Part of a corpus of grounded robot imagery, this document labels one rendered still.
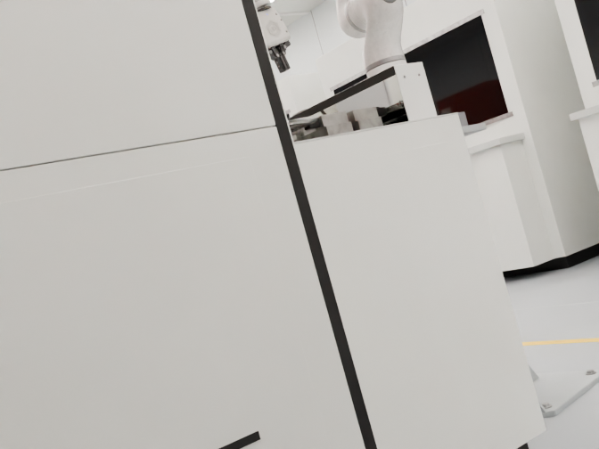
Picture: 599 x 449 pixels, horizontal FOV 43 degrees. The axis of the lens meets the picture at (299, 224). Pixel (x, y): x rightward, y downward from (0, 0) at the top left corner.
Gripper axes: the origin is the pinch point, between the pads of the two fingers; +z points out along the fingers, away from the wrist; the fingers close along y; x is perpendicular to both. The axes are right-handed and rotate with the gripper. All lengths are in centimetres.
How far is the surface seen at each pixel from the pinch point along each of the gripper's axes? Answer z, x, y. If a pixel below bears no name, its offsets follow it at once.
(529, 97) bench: 61, 129, 281
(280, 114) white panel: 15, -71, -64
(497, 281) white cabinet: 67, -51, -12
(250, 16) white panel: -1, -71, -61
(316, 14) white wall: -76, 392, 393
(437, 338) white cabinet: 69, -51, -36
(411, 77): 18.2, -45.0, -4.5
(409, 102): 23, -45, -9
